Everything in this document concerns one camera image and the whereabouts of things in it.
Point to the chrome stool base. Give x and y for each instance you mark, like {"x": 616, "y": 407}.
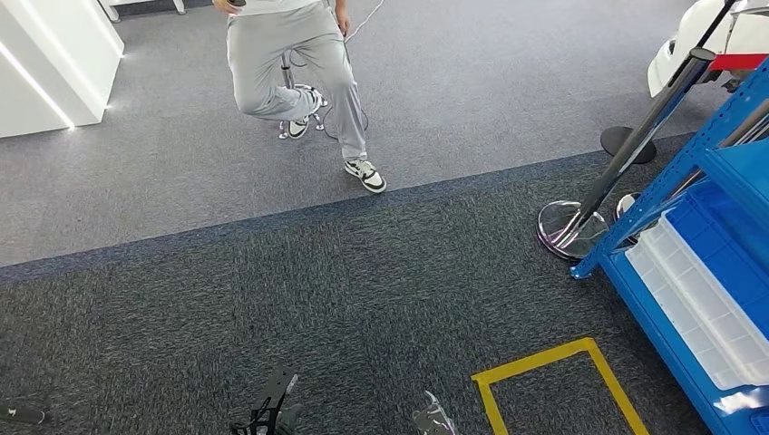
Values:
{"x": 287, "y": 72}

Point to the blue plastic bin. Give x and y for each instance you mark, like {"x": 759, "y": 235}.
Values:
{"x": 721, "y": 252}

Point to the blue metal shelf rack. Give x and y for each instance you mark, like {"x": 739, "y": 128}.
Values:
{"x": 661, "y": 186}

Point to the red stanchion belt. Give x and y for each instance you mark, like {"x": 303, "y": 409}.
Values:
{"x": 739, "y": 62}

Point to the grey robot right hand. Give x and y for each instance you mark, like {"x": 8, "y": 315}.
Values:
{"x": 432, "y": 399}

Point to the black stanchion pole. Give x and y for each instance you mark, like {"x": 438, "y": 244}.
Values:
{"x": 715, "y": 27}

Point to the white table frame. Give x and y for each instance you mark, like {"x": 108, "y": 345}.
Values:
{"x": 111, "y": 9}

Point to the person's left hand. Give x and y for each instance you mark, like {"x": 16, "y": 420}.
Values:
{"x": 343, "y": 23}

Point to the white plastic bin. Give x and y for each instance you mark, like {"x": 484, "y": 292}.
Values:
{"x": 691, "y": 300}

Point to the person's right hand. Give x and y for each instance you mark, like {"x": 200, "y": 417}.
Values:
{"x": 223, "y": 6}

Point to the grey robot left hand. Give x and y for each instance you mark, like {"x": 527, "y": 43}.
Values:
{"x": 291, "y": 420}

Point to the person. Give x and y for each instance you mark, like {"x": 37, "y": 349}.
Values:
{"x": 270, "y": 54}

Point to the white car with red stripe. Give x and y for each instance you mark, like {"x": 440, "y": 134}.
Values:
{"x": 691, "y": 30}

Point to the white lit counter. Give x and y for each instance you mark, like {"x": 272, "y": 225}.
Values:
{"x": 54, "y": 66}

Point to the black stanchion base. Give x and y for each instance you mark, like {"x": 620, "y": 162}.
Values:
{"x": 616, "y": 144}

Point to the person's left forearm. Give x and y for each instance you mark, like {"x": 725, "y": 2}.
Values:
{"x": 341, "y": 3}

